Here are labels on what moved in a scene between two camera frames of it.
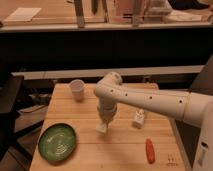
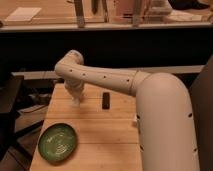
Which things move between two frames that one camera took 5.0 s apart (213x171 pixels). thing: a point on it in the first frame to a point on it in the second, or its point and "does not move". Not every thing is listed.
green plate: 57,142 does not move
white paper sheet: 24,14 does not move
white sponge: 100,127 to 75,102
